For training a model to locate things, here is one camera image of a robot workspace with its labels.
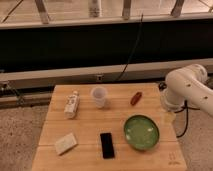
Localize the red-brown sausage toy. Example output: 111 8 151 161
130 92 142 106

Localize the wooden cutting board table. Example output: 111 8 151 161
32 83 187 171

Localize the black rectangular phone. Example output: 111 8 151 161
100 133 115 159

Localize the beige sponge block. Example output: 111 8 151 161
55 133 77 155

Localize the green ceramic bowl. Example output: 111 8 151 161
124 115 160 151

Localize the black hanging cable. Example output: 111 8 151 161
114 13 145 83

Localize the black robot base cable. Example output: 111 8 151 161
174 100 201 139

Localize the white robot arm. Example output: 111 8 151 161
160 64 213 117

